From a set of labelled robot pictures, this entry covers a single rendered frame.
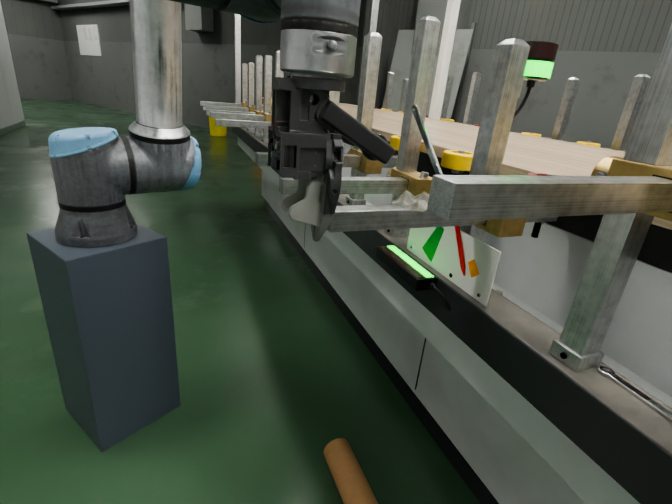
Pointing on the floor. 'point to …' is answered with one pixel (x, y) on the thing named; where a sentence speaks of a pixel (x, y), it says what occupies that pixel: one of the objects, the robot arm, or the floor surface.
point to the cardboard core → (348, 473)
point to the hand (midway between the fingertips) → (321, 231)
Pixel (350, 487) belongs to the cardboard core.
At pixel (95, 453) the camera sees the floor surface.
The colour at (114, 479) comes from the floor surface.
